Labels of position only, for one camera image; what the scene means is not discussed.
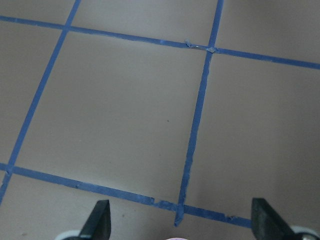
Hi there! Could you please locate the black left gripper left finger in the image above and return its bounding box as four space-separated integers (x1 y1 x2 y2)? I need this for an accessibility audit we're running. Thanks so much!
78 200 111 240

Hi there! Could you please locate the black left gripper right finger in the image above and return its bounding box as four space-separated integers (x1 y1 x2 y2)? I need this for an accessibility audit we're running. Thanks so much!
251 198 296 240

